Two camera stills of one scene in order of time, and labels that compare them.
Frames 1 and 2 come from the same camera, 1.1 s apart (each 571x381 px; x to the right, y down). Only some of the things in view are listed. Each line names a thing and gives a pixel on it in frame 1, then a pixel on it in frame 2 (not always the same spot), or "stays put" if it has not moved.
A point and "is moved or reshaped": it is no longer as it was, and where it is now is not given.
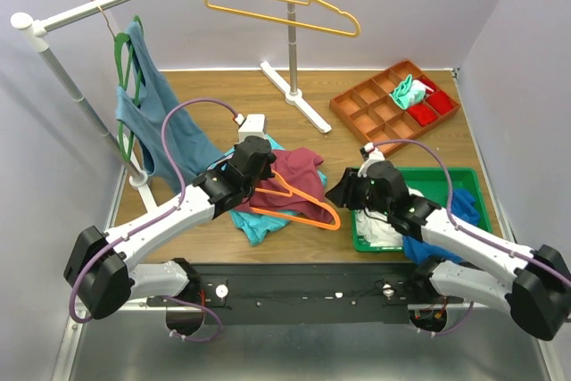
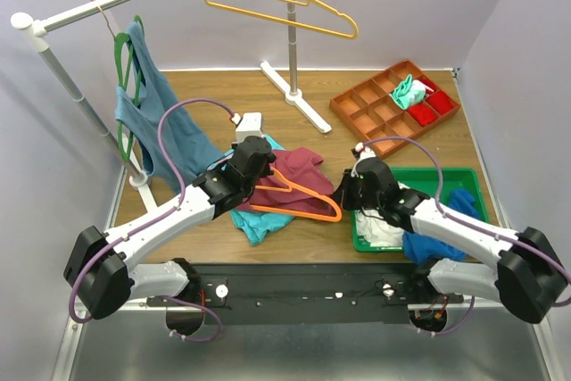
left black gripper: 264,167 stays put
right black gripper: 345,187 stays put
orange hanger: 294,218 is moved or reshaped
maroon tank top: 300,168 stays put
